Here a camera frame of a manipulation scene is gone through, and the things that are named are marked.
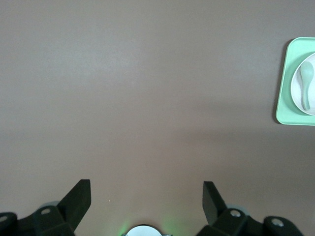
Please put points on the pale green plastic spoon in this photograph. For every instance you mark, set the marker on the pale green plastic spoon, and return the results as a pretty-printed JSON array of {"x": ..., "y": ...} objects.
[{"x": 305, "y": 73}]

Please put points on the round beige plate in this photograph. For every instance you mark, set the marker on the round beige plate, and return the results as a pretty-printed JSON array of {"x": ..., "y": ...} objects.
[{"x": 296, "y": 93}]

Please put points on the brown table cover sheet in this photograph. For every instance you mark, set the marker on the brown table cover sheet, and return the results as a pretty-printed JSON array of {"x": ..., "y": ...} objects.
[{"x": 147, "y": 86}]

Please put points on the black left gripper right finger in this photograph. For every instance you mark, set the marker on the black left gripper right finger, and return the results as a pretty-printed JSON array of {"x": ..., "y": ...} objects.
[{"x": 221, "y": 218}]

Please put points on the light green rectangular tray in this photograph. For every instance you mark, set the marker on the light green rectangular tray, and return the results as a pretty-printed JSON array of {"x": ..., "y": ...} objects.
[{"x": 285, "y": 103}]

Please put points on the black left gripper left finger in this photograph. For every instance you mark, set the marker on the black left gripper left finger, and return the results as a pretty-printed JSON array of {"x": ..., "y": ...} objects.
[{"x": 71, "y": 211}]

